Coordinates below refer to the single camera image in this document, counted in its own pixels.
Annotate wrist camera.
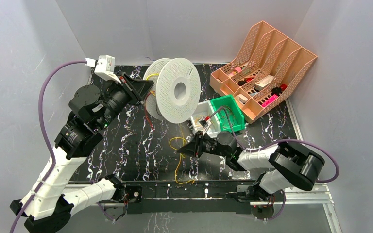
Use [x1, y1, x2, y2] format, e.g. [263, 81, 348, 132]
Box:
[85, 55, 122, 84]
[196, 116, 213, 134]

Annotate white plastic bin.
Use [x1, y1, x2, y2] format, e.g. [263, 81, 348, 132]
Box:
[190, 100, 221, 138]

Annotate green plastic bin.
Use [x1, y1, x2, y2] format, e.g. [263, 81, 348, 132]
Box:
[210, 95, 245, 132]

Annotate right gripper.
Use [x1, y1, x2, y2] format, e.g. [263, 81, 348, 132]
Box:
[177, 130, 229, 158]

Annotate dark cables in green bin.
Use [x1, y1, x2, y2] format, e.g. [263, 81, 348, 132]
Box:
[220, 107, 240, 129]

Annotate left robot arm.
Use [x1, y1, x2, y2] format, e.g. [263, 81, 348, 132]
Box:
[10, 72, 154, 233]

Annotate red cable on spool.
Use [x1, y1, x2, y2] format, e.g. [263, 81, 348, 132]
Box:
[143, 93, 156, 131]

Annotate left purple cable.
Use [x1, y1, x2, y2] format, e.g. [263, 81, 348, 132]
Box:
[9, 60, 89, 233]

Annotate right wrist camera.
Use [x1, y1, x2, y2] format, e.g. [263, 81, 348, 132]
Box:
[196, 116, 213, 134]

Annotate peach file organizer rack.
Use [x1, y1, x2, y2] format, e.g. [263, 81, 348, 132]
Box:
[210, 21, 318, 123]

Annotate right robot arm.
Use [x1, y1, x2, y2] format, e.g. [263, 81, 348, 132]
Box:
[177, 131, 325, 201]

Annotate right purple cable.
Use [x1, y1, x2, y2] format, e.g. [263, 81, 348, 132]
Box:
[205, 106, 340, 183]

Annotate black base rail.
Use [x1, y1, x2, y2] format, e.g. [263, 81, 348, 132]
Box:
[122, 179, 332, 216]

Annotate white box in rack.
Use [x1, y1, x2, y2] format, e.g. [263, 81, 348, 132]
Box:
[254, 75, 274, 91]

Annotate purple cable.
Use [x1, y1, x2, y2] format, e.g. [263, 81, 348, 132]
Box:
[205, 106, 340, 183]
[9, 60, 89, 233]

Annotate yellow cable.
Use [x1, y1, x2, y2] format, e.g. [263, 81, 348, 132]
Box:
[146, 73, 196, 185]

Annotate red capped item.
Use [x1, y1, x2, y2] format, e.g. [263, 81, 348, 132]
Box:
[280, 84, 287, 92]

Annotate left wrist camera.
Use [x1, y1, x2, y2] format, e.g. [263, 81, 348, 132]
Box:
[85, 55, 122, 84]

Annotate white perforated cable spool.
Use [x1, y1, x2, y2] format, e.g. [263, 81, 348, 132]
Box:
[143, 58, 201, 124]

